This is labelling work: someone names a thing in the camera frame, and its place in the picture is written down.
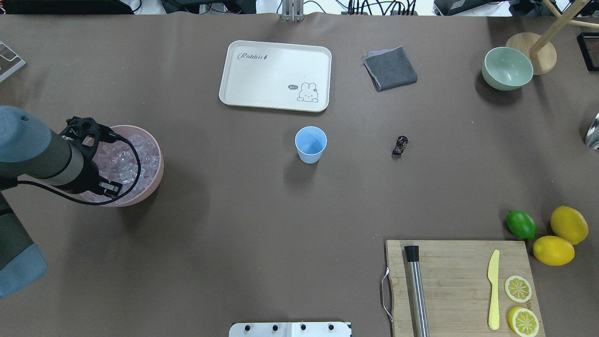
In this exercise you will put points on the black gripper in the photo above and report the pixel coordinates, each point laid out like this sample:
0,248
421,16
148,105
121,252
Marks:
87,179

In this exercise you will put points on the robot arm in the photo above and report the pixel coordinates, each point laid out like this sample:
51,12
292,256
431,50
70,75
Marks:
29,147

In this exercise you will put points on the pink bowl of ice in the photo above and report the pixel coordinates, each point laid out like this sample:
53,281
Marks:
117,163

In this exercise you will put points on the light blue plastic cup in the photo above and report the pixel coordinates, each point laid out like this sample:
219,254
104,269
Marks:
310,142

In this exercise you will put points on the wooden cup stand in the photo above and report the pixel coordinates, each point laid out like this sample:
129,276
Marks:
539,49

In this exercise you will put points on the steel ice scoop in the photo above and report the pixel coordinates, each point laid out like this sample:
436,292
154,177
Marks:
592,135

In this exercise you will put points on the cream rabbit serving tray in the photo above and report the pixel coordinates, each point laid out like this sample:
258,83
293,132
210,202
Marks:
280,76

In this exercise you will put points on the folded grey cloth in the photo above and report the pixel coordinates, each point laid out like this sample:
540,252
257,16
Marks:
390,68

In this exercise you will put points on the steel muddler black tip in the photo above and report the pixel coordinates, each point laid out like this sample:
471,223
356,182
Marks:
417,291

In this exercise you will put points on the wooden cutting board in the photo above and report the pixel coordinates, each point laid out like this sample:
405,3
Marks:
455,284

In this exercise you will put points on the pale green bowl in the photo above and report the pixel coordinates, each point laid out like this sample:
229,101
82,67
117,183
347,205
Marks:
506,68

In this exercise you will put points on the yellow plastic knife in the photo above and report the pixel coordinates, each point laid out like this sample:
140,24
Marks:
492,276

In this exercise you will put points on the green lime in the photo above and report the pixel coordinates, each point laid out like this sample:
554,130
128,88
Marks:
521,224

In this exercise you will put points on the lemon slice upper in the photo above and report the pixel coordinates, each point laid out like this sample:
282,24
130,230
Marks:
518,288

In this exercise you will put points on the lemon half lower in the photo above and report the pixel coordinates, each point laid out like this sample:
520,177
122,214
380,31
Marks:
523,322

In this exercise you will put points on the yellow lemon near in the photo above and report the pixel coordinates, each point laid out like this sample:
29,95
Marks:
553,250

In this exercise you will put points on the yellow lemon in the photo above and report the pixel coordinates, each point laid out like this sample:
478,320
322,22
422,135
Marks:
553,250
569,224

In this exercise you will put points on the yellow lemon far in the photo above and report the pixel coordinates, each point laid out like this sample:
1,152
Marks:
569,224

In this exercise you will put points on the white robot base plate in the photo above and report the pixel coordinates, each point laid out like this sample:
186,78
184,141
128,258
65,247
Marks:
290,329

